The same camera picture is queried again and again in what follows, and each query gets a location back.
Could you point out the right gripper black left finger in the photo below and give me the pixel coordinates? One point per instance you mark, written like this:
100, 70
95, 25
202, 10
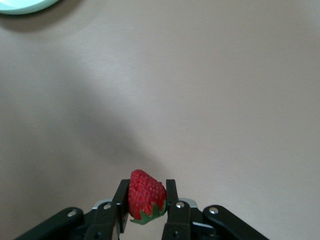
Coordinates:
105, 220

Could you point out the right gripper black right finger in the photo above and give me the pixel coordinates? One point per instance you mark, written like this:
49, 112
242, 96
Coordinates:
180, 220

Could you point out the red plastic strawberry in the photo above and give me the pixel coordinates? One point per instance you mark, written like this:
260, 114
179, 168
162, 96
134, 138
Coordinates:
145, 192

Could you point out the mint green round plate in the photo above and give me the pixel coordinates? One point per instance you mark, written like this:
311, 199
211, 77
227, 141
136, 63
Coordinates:
20, 6

